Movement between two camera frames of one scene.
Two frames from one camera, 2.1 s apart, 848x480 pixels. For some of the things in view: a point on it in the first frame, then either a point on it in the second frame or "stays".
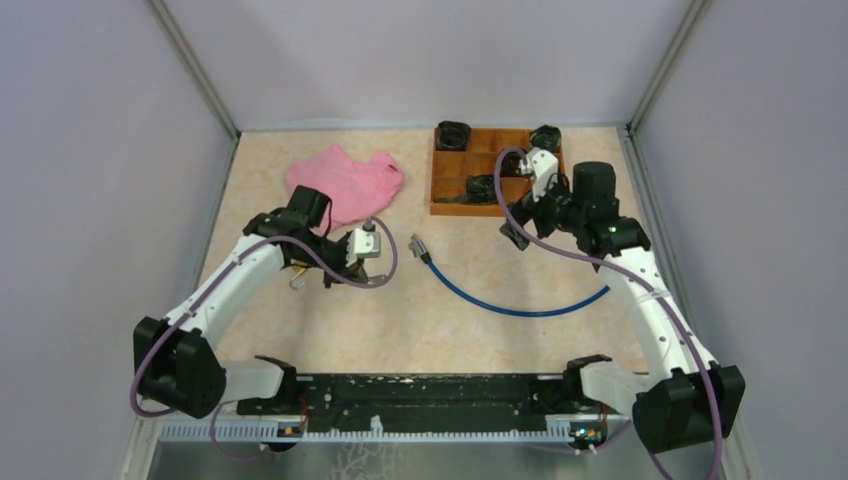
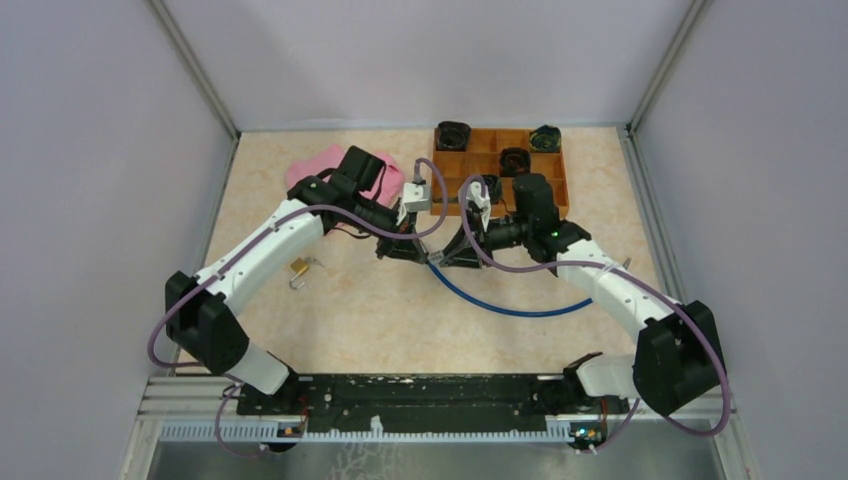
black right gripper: x=527 y=209 -> x=462 y=253
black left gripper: x=355 y=273 -> x=401 y=249
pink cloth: x=354 y=187 stays
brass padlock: x=299 y=270 stays
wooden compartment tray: x=452 y=170 stays
